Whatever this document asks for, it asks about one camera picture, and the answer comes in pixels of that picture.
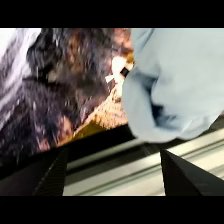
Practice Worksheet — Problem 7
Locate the light blue shirt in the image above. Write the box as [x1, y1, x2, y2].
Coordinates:
[121, 28, 224, 145]

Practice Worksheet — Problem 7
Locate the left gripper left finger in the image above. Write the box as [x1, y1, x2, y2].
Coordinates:
[0, 146, 70, 197]

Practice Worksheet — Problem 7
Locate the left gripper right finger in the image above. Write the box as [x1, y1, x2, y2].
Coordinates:
[159, 148, 224, 197]

